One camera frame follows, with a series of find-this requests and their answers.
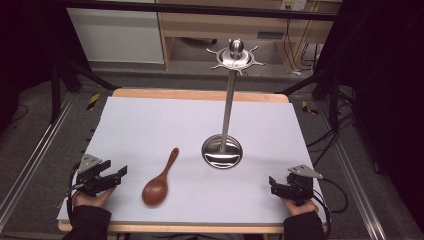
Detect brown wooden spoon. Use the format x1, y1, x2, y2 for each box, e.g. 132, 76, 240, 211
141, 147, 181, 208

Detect white cabinet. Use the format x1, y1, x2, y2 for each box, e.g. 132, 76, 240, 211
66, 0, 165, 65

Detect white power strip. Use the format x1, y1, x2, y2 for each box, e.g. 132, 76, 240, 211
280, 0, 307, 11

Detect white table mat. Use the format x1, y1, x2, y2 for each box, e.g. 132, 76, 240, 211
56, 96, 328, 225

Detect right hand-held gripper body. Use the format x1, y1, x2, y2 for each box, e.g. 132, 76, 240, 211
284, 164, 324, 207

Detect wooden desk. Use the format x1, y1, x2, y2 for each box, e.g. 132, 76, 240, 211
155, 0, 338, 74

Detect black floor cables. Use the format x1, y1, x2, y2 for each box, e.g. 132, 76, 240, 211
305, 96, 359, 168

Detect wooden table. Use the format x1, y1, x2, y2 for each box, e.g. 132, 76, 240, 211
57, 87, 330, 235

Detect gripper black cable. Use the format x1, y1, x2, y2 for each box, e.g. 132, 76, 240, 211
65, 161, 82, 223
311, 177, 350, 240

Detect yellow black tape marker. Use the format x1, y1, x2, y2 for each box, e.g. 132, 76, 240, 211
86, 92, 101, 111
301, 100, 320, 117

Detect black metal stand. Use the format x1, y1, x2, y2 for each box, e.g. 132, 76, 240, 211
274, 64, 342, 132
49, 54, 118, 125

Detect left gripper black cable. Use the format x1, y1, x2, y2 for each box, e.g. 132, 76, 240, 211
65, 161, 82, 223

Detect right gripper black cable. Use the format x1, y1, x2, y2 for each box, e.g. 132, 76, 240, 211
311, 177, 350, 240

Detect dark curtain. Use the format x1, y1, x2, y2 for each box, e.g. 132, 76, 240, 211
0, 0, 84, 131
314, 0, 424, 231

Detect person's right hand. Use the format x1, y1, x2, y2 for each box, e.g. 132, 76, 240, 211
280, 195, 320, 217

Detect stainless steel utensil rack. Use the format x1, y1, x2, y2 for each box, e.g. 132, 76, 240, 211
200, 37, 267, 170

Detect metal floor rail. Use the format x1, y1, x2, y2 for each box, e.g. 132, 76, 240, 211
315, 99, 388, 240
0, 92, 77, 232

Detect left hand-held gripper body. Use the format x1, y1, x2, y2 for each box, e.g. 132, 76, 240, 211
73, 153, 113, 197

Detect black hanging cables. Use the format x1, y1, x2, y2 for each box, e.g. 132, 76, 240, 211
282, 9, 322, 76

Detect person's left hand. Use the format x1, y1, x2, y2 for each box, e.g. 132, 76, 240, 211
72, 185, 118, 210

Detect black frame bar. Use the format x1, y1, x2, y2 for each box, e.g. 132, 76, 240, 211
62, 0, 338, 22

